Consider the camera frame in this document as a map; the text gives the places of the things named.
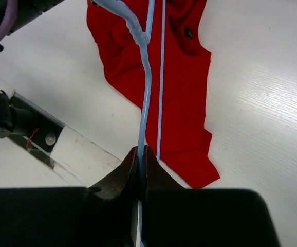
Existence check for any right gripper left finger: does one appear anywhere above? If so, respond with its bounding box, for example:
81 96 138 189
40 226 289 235
0 148 138 246

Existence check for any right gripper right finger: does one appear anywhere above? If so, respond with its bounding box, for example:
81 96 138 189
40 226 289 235
141 146 280 246

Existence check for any red t shirt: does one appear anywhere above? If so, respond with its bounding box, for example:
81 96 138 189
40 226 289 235
87 1 219 189

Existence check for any blue wire hanger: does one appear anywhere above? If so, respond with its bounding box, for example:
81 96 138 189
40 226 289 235
91 0 166 247

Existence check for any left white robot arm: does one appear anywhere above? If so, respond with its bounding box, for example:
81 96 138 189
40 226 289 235
0 0 61 52

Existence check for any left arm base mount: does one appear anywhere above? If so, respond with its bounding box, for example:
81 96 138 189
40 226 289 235
0 90 65 169

